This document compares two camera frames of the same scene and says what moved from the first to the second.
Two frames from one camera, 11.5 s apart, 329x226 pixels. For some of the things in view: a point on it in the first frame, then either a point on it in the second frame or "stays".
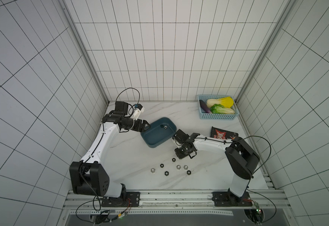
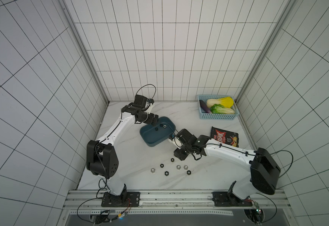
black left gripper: x=139 y=125 -> x=153 y=119
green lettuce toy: x=220 y=109 stays
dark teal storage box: x=160 y=132 stays
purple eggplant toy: x=205 y=107 stays
